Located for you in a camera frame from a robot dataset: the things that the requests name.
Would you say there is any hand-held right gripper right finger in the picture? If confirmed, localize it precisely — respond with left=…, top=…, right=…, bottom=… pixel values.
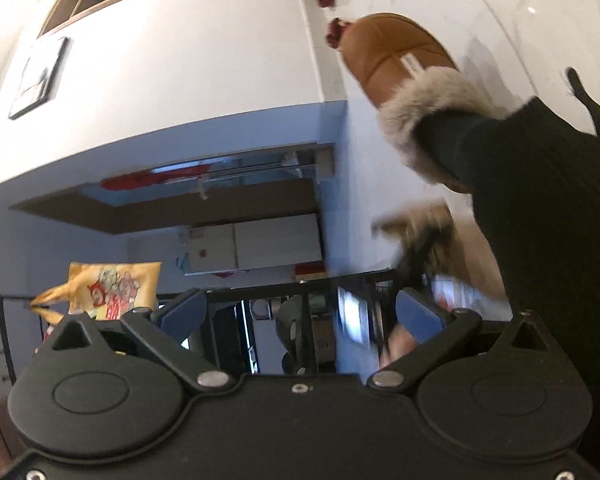
left=367, top=287, right=572, bottom=396

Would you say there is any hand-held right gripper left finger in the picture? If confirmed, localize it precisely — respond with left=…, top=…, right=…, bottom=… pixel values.
left=32, top=287, right=232, bottom=396

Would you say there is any black metal shoe rack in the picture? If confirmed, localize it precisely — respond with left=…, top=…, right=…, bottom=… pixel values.
left=155, top=267, right=481, bottom=377

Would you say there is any yellow printed bag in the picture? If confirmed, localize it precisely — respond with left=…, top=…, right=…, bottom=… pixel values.
left=30, top=261, right=163, bottom=322

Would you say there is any black office chair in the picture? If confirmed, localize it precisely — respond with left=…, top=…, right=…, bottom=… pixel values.
left=275, top=294, right=342, bottom=376

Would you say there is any white refrigerator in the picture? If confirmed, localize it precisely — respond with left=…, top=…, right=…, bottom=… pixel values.
left=182, top=213, right=327, bottom=277

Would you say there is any person's right leg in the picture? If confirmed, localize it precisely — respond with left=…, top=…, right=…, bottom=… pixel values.
left=415, top=67, right=600, bottom=480

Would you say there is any black coat stand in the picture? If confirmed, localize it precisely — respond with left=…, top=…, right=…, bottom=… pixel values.
left=0, top=294, right=46, bottom=387

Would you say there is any framed wall picture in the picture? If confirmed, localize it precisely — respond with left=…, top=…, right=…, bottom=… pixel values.
left=7, top=37, right=74, bottom=122

